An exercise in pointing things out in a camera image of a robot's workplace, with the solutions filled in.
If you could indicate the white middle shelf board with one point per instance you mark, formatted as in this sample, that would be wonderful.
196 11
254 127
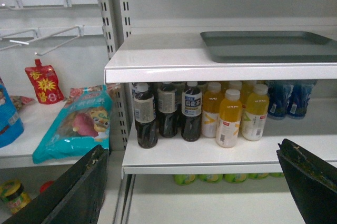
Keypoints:
205 156

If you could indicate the orange juice bottle front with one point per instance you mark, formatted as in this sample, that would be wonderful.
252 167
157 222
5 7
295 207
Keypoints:
229 119

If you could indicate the grey silver tray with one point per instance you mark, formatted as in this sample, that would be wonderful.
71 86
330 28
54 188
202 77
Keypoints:
269 47

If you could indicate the blue drink bottle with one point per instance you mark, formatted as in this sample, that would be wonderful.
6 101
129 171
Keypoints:
279 99
299 99

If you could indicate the white slotted shelf upright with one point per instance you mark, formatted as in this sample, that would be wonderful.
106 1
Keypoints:
113 33

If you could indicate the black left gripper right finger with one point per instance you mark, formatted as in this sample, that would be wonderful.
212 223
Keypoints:
311 181

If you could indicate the blue snack bag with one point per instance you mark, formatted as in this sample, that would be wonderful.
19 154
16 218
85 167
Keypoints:
11 124

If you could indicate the white wire display hook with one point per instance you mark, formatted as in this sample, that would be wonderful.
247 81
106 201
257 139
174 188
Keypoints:
60 38

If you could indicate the dark tea bottle left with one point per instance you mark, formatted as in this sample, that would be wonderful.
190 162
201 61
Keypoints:
145 115

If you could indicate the red spout pouch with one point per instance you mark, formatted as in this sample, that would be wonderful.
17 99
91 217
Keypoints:
45 83

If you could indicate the dark tea bottle blue label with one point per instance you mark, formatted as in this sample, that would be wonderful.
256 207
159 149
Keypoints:
191 112

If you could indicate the yellow lid sauce jar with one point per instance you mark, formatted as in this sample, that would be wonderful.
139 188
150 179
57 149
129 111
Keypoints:
14 196

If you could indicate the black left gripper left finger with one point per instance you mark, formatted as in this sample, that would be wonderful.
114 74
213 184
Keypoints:
75 197

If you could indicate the orange juice bottle back left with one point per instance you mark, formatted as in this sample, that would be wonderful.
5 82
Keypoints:
210 109

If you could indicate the blue drink bottle left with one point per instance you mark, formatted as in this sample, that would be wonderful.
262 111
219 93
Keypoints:
279 99

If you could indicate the dark tea bottle middle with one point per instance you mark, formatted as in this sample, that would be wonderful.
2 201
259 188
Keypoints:
167 106

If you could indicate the teal snack bag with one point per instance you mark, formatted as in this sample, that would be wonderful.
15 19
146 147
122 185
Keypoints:
82 123

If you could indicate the blue drink bottle right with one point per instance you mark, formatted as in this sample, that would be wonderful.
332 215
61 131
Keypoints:
299 99

